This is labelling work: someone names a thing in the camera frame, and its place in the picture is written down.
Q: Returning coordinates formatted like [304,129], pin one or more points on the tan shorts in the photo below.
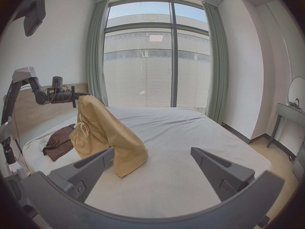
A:
[107,132]

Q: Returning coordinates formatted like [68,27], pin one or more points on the brown garment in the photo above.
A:
[58,142]

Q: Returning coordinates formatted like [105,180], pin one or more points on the black garment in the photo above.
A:
[71,126]

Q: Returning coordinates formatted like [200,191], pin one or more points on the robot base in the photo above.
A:
[16,187]

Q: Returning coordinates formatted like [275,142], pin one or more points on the grey dressing table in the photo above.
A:
[288,114]

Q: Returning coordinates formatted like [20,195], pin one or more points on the bed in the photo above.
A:
[178,139]

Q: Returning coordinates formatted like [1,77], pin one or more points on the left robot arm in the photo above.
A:
[10,96]

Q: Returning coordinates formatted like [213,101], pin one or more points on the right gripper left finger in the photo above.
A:
[81,175]

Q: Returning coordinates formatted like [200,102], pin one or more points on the grey chest of drawers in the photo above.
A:
[300,166]

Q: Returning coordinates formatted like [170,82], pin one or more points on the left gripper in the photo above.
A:
[68,96]

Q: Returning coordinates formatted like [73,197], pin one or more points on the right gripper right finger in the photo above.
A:
[224,175]

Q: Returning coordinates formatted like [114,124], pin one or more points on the round mirror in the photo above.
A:
[297,89]

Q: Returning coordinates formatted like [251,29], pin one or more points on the pale grey garment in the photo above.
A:
[44,143]

